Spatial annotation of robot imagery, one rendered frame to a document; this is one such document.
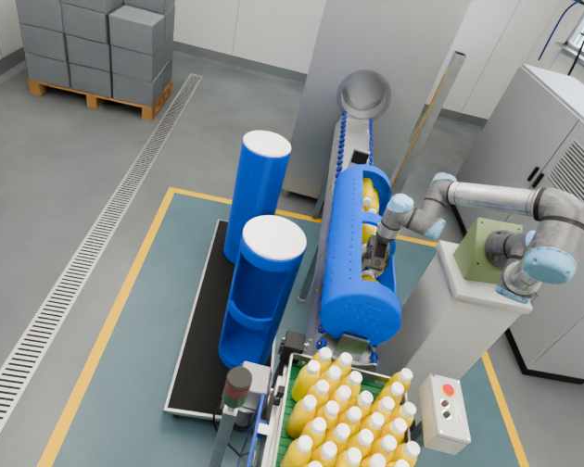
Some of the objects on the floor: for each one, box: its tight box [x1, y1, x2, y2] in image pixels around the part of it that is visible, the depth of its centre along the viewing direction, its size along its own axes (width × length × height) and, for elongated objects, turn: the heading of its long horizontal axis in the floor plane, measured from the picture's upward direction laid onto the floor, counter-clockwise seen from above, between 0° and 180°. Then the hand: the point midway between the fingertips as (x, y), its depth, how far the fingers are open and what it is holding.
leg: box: [298, 242, 319, 303], centre depth 274 cm, size 6×6×63 cm
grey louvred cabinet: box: [451, 64, 584, 385], centre depth 327 cm, size 54×215×145 cm, turn 163°
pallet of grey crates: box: [16, 0, 175, 121], centre depth 414 cm, size 120×80×119 cm
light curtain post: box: [390, 51, 466, 199], centre depth 275 cm, size 6×6×170 cm
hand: (367, 274), depth 158 cm, fingers open, 5 cm apart
